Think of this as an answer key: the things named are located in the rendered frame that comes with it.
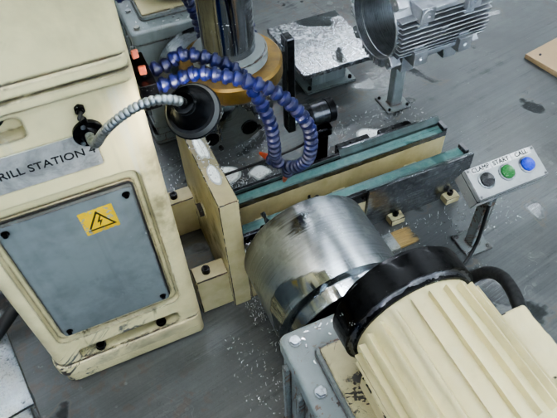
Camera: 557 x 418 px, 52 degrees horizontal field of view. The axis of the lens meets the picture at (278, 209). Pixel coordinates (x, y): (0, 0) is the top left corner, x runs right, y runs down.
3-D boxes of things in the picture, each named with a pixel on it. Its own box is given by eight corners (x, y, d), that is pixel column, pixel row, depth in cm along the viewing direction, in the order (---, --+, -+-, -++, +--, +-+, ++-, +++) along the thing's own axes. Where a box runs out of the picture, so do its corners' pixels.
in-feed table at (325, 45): (303, 109, 170) (303, 76, 161) (268, 60, 186) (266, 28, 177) (374, 86, 176) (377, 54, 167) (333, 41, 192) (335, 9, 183)
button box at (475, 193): (469, 209, 117) (481, 201, 112) (452, 179, 118) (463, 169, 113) (536, 182, 121) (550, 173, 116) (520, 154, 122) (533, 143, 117)
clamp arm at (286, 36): (286, 134, 134) (283, 41, 115) (281, 127, 136) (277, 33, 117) (299, 129, 135) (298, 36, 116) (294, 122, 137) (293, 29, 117)
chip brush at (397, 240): (346, 272, 132) (346, 270, 131) (336, 256, 135) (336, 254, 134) (420, 240, 137) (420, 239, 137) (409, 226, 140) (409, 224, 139)
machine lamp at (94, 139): (94, 205, 69) (61, 128, 59) (77, 147, 76) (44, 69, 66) (232, 159, 73) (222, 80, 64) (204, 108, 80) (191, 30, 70)
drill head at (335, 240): (320, 450, 96) (324, 392, 77) (240, 283, 118) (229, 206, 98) (444, 390, 102) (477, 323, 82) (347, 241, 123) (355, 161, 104)
